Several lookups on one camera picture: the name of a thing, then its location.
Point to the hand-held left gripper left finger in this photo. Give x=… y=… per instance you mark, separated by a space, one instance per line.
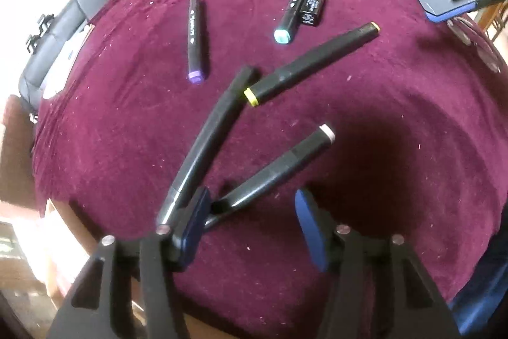
x=194 y=220

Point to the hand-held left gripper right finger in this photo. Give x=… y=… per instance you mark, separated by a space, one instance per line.
x=313 y=231

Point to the black marker white cap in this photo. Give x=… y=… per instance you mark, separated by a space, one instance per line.
x=278 y=172

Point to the black marker grey end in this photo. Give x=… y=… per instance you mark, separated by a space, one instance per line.
x=210 y=140

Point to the black lipstick box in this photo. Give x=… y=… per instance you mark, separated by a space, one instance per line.
x=313 y=5

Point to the black marker yellow cap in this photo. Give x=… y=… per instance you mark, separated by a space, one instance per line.
x=317 y=59

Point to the black marker teal cap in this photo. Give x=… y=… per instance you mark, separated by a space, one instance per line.
x=293 y=7

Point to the black marker purple cap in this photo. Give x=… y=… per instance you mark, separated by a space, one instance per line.
x=196 y=37

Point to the maroon table cloth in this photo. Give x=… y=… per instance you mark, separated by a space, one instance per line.
x=397 y=124

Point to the person's blue clothing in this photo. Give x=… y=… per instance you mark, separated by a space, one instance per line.
x=480 y=295

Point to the black leather sofa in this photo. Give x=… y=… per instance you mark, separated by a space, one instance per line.
x=59 y=29

